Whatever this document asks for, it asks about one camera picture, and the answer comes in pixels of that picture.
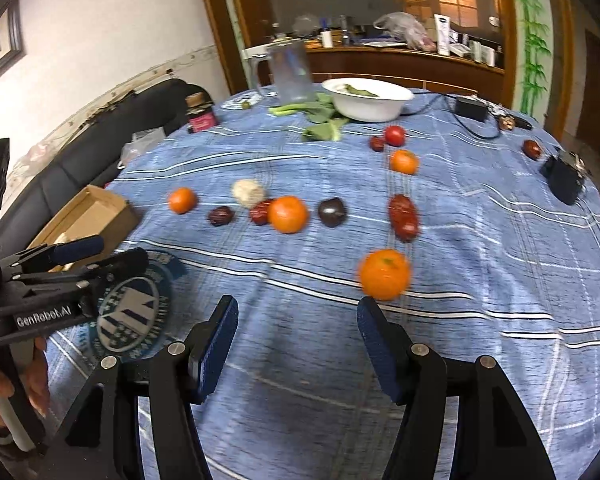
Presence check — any orange tangerine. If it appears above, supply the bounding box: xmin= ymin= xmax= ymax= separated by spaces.
xmin=390 ymin=150 xmax=419 ymax=174
xmin=268 ymin=196 xmax=309 ymax=234
xmin=358 ymin=249 xmax=412 ymax=301
xmin=169 ymin=188 xmax=198 ymax=214

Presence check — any person's left hand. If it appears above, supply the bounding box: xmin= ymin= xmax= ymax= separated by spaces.
xmin=0 ymin=337 xmax=50 ymax=436

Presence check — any cardboard box tray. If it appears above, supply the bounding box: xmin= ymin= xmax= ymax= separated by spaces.
xmin=29 ymin=184 xmax=140 ymax=272

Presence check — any dark jujube on table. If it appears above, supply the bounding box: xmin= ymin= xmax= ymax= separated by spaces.
xmin=208 ymin=206 xmax=235 ymax=226

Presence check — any black leather sofa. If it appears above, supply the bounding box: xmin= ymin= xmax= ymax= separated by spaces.
xmin=0 ymin=78 xmax=211 ymax=257

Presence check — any clear plastic bag on sofa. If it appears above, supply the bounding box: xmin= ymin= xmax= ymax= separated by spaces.
xmin=117 ymin=127 xmax=166 ymax=170

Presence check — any large red jujube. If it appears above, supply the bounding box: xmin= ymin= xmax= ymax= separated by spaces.
xmin=389 ymin=194 xmax=419 ymax=243

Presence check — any red jujube by tangerine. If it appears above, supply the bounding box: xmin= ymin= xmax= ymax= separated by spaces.
xmin=249 ymin=200 xmax=272 ymax=226

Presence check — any dark purple plum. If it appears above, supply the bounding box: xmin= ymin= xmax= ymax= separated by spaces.
xmin=317 ymin=197 xmax=348 ymax=228

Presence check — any blue plaid tablecloth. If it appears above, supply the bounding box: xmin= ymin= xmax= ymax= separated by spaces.
xmin=47 ymin=92 xmax=600 ymax=479

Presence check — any small dark red fruit far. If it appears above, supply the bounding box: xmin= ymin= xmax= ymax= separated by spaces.
xmin=370 ymin=136 xmax=385 ymax=152

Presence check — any red cherry tomato far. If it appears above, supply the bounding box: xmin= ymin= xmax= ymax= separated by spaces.
xmin=384 ymin=125 xmax=406 ymax=148

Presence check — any green leafy vegetable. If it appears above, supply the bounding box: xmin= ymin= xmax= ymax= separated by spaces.
xmin=268 ymin=92 xmax=349 ymax=142

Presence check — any clear plastic pitcher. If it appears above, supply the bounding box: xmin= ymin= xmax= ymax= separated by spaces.
xmin=249 ymin=38 xmax=315 ymax=105

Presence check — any brown jujube at edge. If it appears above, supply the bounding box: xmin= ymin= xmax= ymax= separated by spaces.
xmin=521 ymin=139 xmax=543 ymax=160

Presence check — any black device at edge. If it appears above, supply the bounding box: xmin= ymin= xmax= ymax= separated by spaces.
xmin=540 ymin=150 xmax=588 ymax=205

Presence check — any white bowl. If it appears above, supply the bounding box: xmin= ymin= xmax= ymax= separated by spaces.
xmin=321 ymin=77 xmax=414 ymax=122

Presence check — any black power adapter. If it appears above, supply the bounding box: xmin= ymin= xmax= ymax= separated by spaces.
xmin=454 ymin=96 xmax=489 ymax=122

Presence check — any plastic bag on sideboard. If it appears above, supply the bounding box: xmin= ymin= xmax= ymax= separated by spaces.
xmin=373 ymin=11 xmax=437 ymax=52

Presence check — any wooden sideboard cabinet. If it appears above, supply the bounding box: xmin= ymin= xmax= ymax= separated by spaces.
xmin=204 ymin=0 xmax=516 ymax=106

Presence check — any framed wall picture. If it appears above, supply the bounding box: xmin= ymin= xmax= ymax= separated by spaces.
xmin=0 ymin=0 xmax=24 ymax=78

